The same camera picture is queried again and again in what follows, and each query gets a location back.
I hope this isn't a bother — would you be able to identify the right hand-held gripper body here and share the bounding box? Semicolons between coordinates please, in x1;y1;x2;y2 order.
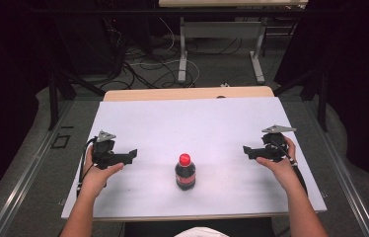
258;123;298;163

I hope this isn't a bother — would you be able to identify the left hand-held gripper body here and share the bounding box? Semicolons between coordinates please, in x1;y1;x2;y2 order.
91;129;131;171

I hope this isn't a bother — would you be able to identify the red bottle cap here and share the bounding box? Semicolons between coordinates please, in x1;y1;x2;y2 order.
179;152;192;167

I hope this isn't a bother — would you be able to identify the cola bottle with red label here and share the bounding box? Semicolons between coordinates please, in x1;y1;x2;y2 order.
174;152;197;192

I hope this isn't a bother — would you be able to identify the person's left hand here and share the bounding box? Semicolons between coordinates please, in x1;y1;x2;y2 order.
78;143;125;199

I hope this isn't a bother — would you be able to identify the person's right hand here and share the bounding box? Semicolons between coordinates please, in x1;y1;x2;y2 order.
255;135;301;192

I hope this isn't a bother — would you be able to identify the black metal stand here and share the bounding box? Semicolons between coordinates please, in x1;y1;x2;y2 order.
272;65;331;133
47;64;107;131

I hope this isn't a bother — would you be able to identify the wooden table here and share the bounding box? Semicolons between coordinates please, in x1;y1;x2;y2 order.
60;85;329;222

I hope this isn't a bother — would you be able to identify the person's white clothing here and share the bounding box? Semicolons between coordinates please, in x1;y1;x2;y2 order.
174;226;230;237

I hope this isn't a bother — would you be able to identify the dark curtain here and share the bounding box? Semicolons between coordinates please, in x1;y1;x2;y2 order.
272;0;369;196
0;0;54;215

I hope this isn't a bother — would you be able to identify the white metal-legged desk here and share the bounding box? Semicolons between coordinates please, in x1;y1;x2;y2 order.
158;0;310;85

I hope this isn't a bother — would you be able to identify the black horizontal bar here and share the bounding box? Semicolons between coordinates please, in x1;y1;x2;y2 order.
30;7;342;15

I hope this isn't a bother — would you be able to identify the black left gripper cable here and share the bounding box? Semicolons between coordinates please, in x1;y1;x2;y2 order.
76;135;99;198

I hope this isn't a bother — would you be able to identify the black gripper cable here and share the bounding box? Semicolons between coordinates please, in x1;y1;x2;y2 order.
76;135;99;198
268;140;309;196

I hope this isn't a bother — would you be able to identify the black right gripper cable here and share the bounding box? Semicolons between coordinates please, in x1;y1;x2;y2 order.
268;140;309;196

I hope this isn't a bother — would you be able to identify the metal floor rail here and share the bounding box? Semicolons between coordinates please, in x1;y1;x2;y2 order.
303;98;369;237
0;98;76;237

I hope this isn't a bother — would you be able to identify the bundle of black floor cables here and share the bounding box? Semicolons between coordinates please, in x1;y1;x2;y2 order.
105;18;207;91

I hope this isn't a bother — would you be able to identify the white floor cable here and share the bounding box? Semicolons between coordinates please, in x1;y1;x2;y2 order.
128;17;201;88

